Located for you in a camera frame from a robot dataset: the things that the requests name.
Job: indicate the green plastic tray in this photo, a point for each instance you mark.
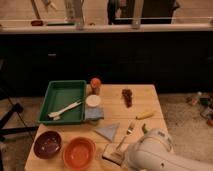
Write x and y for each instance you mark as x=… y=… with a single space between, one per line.
x=59 y=95

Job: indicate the green pepper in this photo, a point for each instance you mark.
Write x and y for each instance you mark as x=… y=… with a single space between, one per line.
x=144 y=129

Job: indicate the orange capped spice bottle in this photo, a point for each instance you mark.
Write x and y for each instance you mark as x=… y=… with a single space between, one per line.
x=95 y=85

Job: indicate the silver fork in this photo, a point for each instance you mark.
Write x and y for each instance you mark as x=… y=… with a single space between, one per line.
x=128 y=132

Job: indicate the dark purple bowl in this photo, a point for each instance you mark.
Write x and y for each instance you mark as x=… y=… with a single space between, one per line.
x=47 y=145

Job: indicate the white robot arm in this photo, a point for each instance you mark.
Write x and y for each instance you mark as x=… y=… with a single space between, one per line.
x=153 y=152

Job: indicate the small red dish on counter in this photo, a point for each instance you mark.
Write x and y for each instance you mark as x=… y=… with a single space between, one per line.
x=37 y=23

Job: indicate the bunch of dark grapes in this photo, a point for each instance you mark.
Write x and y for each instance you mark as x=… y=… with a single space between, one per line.
x=127 y=96

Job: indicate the grey triangular cloth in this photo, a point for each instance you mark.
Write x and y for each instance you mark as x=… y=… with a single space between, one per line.
x=108 y=131

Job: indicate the white brush in tray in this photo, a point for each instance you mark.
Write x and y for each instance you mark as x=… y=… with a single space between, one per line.
x=56 y=115

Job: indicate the red bowl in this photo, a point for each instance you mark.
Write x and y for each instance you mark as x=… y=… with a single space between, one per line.
x=78 y=154

